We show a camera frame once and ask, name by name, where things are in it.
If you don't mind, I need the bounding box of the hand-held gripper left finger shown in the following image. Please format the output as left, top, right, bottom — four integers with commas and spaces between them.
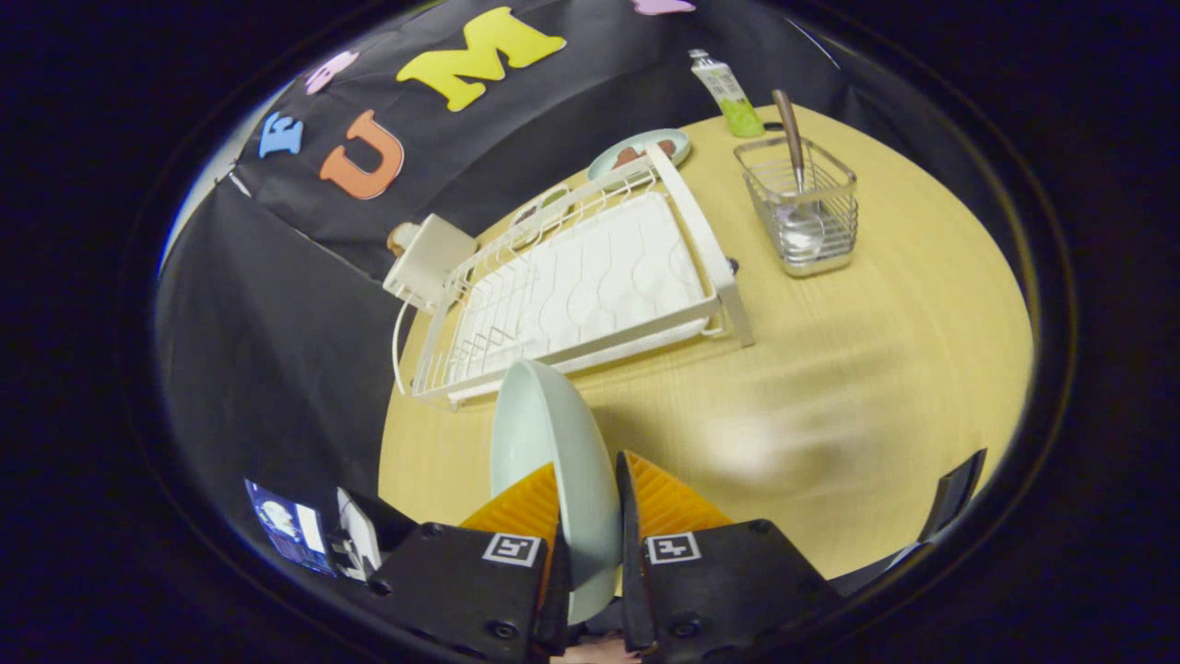
367, 461, 574, 664

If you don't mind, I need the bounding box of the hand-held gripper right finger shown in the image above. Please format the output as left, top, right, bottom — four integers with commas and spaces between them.
616, 450, 842, 664

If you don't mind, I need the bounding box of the pale green plate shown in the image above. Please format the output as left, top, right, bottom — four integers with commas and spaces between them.
490, 359, 623, 626

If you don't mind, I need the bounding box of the white wire dish rack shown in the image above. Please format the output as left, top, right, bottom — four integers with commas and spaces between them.
392, 143, 755, 409

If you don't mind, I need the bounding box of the metal wire basket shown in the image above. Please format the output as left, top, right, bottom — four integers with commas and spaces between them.
734, 136, 859, 279

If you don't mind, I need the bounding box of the wooden handle metal spoon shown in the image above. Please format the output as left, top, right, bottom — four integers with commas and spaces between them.
772, 89, 826, 259

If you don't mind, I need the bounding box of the white sectioned condiment dish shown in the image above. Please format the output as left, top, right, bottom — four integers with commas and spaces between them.
510, 184, 572, 229

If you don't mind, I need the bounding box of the green plate with rim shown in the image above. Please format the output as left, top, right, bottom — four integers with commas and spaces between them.
587, 128, 691, 185

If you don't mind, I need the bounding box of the white flat device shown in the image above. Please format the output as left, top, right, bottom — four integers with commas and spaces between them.
334, 487, 384, 582

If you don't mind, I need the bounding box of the blue lit screen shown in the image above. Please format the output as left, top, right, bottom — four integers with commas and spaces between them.
244, 478, 333, 575

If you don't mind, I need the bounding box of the cream white toaster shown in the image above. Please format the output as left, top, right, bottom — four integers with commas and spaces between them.
383, 214, 479, 312

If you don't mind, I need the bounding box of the green label drink bottle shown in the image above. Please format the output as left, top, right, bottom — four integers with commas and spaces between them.
689, 48, 766, 139

